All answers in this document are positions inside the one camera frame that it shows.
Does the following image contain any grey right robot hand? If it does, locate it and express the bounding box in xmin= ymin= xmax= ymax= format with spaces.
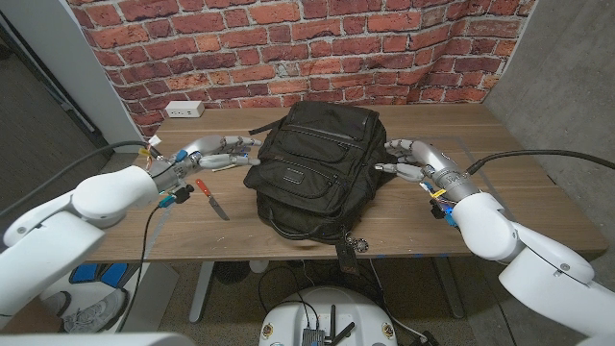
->
xmin=374 ymin=138 xmax=475 ymax=201

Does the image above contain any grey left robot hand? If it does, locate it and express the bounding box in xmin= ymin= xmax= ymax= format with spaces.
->
xmin=160 ymin=135 xmax=263 ymax=191

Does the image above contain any black backpack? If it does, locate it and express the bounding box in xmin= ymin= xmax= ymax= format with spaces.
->
xmin=242 ymin=100 xmax=400 ymax=246

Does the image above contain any white power strip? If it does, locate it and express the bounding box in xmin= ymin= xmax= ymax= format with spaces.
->
xmin=164 ymin=100 xmax=206 ymax=119

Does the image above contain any dark round disc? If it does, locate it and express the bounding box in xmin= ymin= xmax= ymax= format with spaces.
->
xmin=213 ymin=261 xmax=251 ymax=285

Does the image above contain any black leather luggage tag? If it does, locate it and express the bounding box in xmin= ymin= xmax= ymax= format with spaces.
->
xmin=334 ymin=239 xmax=360 ymax=276

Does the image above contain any red brick printed backdrop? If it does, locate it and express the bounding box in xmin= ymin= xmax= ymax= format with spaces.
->
xmin=66 ymin=0 xmax=537 ymax=140

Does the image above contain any white table leg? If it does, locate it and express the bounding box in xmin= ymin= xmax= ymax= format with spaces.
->
xmin=188 ymin=260 xmax=215 ymax=324
xmin=431 ymin=257 xmax=466 ymax=319

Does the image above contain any white flat panel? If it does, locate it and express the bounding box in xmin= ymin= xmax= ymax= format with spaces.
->
xmin=119 ymin=261 xmax=180 ymax=333

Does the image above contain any blue floor object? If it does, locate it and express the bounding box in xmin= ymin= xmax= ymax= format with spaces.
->
xmin=69 ymin=262 xmax=130 ymax=288

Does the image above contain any dark grey door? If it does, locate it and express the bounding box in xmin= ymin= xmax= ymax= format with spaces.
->
xmin=0 ymin=23 xmax=116 ymax=217

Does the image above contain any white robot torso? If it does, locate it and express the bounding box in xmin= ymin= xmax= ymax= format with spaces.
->
xmin=258 ymin=286 xmax=399 ymax=346

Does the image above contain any grey sneaker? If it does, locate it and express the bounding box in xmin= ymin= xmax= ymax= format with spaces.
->
xmin=40 ymin=286 xmax=130 ymax=334

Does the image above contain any grey computer box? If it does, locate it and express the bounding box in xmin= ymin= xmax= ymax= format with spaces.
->
xmin=301 ymin=328 xmax=326 ymax=346

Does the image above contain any brown cardboard box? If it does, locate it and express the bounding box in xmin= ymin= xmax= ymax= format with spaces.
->
xmin=0 ymin=295 xmax=63 ymax=335

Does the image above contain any knife with red handle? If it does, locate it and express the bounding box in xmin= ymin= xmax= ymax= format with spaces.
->
xmin=195 ymin=178 xmax=231 ymax=222

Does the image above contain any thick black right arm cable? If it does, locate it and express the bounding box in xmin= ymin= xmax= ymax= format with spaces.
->
xmin=464 ymin=149 xmax=615 ymax=176

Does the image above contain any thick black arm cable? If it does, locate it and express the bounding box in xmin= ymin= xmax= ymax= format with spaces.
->
xmin=0 ymin=139 xmax=162 ymax=217
xmin=464 ymin=149 xmax=615 ymax=176

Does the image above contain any metal keychain charm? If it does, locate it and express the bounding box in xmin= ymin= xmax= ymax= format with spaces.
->
xmin=344 ymin=233 xmax=370 ymax=254

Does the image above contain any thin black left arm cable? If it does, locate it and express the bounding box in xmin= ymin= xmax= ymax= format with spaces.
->
xmin=114 ymin=204 xmax=162 ymax=334

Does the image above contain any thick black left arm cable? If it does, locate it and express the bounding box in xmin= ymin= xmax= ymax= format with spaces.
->
xmin=0 ymin=139 xmax=162 ymax=217

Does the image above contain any white floor cable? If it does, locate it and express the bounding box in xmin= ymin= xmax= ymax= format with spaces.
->
xmin=368 ymin=259 xmax=425 ymax=338

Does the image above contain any black floor cable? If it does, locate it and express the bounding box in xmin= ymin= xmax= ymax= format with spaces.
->
xmin=258 ymin=266 xmax=321 ymax=333

